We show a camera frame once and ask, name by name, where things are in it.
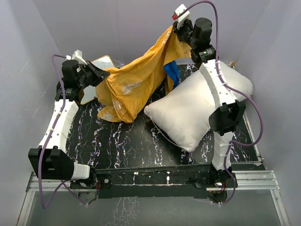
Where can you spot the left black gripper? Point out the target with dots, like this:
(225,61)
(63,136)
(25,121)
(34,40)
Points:
(99,74)

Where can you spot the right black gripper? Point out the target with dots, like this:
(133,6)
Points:
(178,31)

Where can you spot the orange and blue pillowcase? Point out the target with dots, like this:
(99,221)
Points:
(126,91)

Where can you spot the white pillow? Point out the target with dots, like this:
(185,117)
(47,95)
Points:
(182,115)

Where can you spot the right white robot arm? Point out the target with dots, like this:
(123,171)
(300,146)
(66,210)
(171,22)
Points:
(228,110)

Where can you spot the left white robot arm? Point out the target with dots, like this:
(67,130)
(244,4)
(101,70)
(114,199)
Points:
(50,160)

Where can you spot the small whiteboard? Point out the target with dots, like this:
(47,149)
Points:
(99,65)

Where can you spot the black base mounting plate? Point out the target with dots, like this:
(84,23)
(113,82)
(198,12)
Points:
(171,181)

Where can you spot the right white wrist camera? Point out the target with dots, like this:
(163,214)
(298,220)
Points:
(180,15)

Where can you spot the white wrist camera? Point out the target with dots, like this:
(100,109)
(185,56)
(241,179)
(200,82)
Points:
(77,55)
(180,15)

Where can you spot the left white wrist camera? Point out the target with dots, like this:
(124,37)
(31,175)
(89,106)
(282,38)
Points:
(77,55)

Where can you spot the aluminium frame rail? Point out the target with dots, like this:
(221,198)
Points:
(255,202)

